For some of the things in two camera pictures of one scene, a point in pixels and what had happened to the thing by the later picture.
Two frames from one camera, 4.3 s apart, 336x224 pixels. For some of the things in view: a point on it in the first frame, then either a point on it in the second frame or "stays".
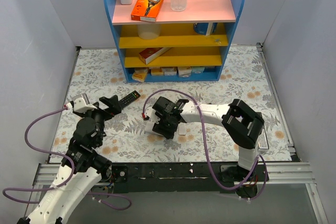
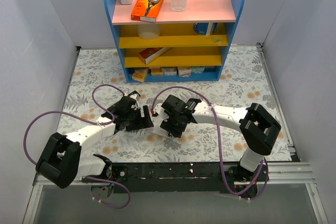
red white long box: [149, 54] stays
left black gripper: [104, 111] → [143, 118]
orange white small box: [157, 72] stays
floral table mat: [169, 121] stays
